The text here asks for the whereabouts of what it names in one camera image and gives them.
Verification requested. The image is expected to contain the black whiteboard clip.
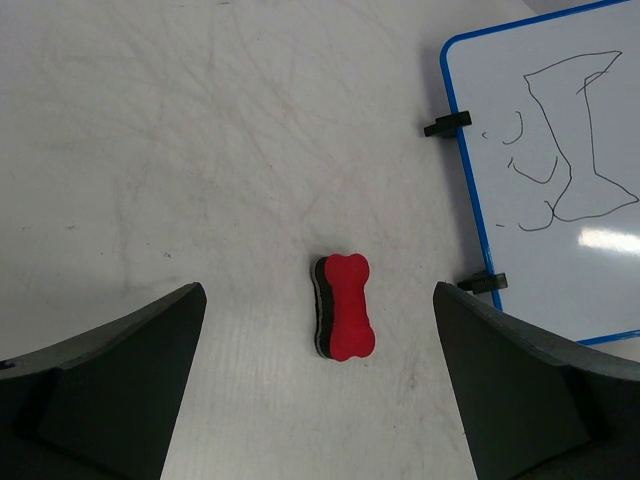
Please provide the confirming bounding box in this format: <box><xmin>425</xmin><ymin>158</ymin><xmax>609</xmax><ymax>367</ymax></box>
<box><xmin>457</xmin><ymin>271</ymin><xmax>508</xmax><ymax>295</ymax></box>
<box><xmin>423</xmin><ymin>111</ymin><xmax>472</xmax><ymax>138</ymax></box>

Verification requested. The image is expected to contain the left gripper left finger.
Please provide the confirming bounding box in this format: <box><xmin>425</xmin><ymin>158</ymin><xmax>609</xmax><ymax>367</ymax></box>
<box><xmin>1</xmin><ymin>282</ymin><xmax>207</xmax><ymax>479</ymax></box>

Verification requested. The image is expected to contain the lower black whiteboard clip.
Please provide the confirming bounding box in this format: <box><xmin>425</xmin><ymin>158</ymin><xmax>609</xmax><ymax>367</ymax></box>
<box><xmin>457</xmin><ymin>271</ymin><xmax>508</xmax><ymax>295</ymax></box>

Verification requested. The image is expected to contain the red bone-shaped eraser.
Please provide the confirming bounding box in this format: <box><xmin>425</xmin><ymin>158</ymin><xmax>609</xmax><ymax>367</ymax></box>
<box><xmin>312</xmin><ymin>253</ymin><xmax>376</xmax><ymax>362</ymax></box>

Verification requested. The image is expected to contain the blue-framed whiteboard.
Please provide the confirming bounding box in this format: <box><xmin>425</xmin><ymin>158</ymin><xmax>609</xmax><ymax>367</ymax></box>
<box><xmin>440</xmin><ymin>1</ymin><xmax>639</xmax><ymax>345</ymax></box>

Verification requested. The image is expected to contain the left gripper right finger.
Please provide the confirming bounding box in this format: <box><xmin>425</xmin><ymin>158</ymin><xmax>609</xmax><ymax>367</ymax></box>
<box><xmin>433</xmin><ymin>282</ymin><xmax>639</xmax><ymax>479</ymax></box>

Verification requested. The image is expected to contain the upper black whiteboard clip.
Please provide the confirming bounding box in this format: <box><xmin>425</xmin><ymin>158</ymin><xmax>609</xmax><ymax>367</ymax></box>
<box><xmin>423</xmin><ymin>111</ymin><xmax>472</xmax><ymax>138</ymax></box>

